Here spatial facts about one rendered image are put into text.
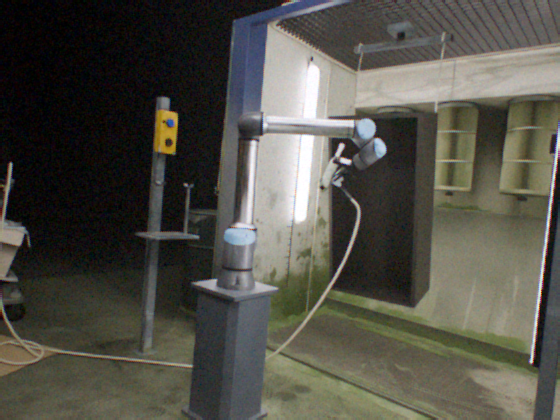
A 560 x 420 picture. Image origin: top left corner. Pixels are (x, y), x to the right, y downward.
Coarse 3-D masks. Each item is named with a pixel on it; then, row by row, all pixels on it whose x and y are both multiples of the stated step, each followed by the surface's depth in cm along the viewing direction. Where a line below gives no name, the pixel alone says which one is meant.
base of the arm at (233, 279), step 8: (224, 272) 192; (232, 272) 190; (240, 272) 191; (248, 272) 193; (224, 280) 191; (232, 280) 189; (240, 280) 190; (248, 280) 192; (224, 288) 190; (232, 288) 189; (240, 288) 189; (248, 288) 192
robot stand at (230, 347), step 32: (256, 288) 196; (224, 320) 182; (256, 320) 191; (224, 352) 182; (256, 352) 194; (192, 384) 196; (224, 384) 183; (256, 384) 196; (192, 416) 194; (224, 416) 184; (256, 416) 198
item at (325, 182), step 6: (342, 144) 256; (342, 150) 254; (330, 162) 240; (330, 168) 233; (336, 168) 238; (324, 174) 230; (330, 174) 229; (324, 180) 223; (330, 180) 228; (318, 186) 224; (324, 186) 221; (336, 186) 231; (342, 186) 233; (342, 192) 232; (348, 198) 234
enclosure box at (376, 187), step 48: (336, 144) 277; (384, 144) 282; (432, 144) 255; (336, 192) 284; (384, 192) 289; (432, 192) 266; (336, 240) 291; (384, 240) 296; (336, 288) 286; (384, 288) 288
